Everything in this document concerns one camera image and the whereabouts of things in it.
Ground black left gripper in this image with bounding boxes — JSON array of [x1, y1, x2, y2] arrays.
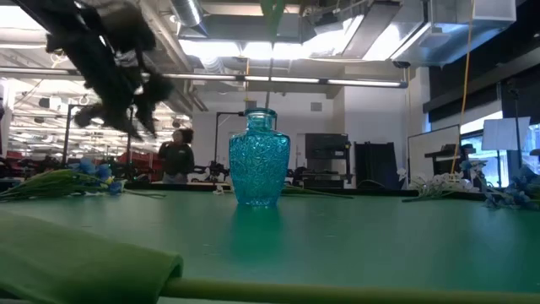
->
[[45, 29, 176, 142]]

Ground blue artificial flower bunch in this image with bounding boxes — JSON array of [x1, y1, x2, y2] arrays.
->
[[0, 156, 166, 202], [483, 164, 540, 212]]

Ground teal glass vase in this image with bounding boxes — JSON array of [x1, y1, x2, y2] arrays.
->
[[228, 107, 291, 208]]

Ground white artificial flower bunch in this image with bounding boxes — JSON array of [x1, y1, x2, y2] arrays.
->
[[396, 167, 486, 203]]

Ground red machine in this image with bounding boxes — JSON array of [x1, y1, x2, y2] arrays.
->
[[117, 151, 160, 170]]

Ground person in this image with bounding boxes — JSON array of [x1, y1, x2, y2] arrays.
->
[[158, 128, 197, 185]]

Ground long tube light fixture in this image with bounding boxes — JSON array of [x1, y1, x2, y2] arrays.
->
[[0, 66, 409, 89]]

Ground black cabinet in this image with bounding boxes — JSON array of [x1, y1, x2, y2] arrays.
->
[[305, 133, 351, 189]]

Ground black curtain panel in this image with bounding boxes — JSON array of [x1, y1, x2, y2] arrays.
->
[[354, 141, 402, 190]]

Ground green table mat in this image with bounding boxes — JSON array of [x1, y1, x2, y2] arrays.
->
[[0, 187, 540, 304]]

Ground whiteboard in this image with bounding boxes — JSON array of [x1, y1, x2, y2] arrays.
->
[[407, 124, 462, 189]]

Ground white sheet on stand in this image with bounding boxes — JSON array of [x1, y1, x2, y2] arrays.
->
[[481, 117, 532, 152]]

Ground black gantry frame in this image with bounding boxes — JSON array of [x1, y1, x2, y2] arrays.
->
[[213, 111, 254, 183], [62, 103, 135, 170]]

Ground silver round air duct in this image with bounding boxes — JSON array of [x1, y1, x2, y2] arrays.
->
[[169, 0, 208, 38]]

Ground yellow hanging cable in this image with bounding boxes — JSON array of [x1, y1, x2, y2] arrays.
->
[[449, 0, 477, 175]]

